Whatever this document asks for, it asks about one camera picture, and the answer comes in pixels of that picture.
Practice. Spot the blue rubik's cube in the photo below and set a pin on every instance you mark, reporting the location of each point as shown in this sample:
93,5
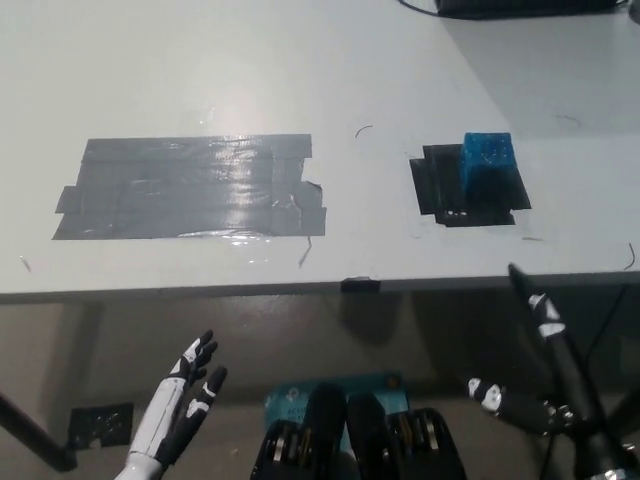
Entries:
487,155

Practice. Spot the black tape square patch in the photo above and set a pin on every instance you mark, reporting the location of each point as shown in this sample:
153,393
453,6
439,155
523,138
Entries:
440,185

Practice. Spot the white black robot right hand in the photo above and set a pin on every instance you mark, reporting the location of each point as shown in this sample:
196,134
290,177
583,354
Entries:
575,380

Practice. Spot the small black tape strip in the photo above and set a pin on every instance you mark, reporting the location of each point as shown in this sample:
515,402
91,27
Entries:
361,285

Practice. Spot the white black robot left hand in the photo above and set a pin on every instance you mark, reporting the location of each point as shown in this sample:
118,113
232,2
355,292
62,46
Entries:
165,415

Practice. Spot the black robot body blocks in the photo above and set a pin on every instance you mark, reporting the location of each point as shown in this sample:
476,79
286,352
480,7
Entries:
365,440

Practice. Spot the grey duct tape patch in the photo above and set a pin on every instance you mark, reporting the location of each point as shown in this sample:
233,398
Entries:
190,195

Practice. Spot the black tape floor marker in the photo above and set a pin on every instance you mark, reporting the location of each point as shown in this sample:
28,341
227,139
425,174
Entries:
100,425

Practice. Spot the black flat electronic device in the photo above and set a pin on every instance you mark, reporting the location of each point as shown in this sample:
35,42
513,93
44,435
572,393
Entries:
525,7

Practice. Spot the teal cardboard box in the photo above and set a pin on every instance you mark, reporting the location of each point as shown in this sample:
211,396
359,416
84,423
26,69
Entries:
290,395

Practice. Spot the black metal table leg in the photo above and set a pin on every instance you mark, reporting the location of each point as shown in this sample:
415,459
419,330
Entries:
35,437

